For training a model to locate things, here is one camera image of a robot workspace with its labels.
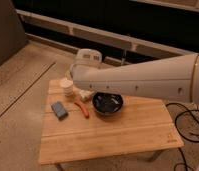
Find grey cabinet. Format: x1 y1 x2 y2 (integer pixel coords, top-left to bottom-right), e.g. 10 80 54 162
0 0 28 65

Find wooden table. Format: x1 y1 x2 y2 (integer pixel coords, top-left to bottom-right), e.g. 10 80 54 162
39 80 183 164

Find white ceramic cup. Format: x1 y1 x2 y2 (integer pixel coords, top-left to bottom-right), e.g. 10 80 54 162
60 78 73 96

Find orange carrot toy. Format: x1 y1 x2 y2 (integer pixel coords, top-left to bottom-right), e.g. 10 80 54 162
74 101 89 118

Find blue-grey sponge block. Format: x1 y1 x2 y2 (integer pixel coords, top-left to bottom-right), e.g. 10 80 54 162
51 101 68 120

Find black bowl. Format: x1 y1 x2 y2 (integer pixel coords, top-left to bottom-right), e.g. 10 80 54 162
92 92 124 116

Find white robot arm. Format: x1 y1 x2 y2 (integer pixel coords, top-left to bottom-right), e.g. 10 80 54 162
70 49 199 105

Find black cables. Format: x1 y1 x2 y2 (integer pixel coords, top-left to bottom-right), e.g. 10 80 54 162
165 101 199 171

